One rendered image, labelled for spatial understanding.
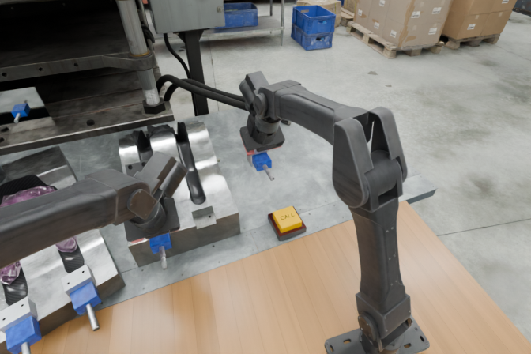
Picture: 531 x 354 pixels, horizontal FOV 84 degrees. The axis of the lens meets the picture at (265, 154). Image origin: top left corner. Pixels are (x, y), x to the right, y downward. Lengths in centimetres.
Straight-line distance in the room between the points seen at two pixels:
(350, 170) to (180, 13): 110
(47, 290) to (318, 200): 68
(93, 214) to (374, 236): 39
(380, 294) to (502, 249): 168
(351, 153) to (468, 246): 173
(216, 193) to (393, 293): 47
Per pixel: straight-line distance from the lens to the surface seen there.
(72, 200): 44
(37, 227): 42
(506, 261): 214
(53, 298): 80
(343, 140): 41
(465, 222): 221
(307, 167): 100
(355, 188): 43
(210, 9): 140
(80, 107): 158
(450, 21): 505
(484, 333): 83
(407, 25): 426
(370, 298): 57
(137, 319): 76
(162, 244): 71
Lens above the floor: 146
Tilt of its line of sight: 40 degrees down
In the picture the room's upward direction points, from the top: straight up
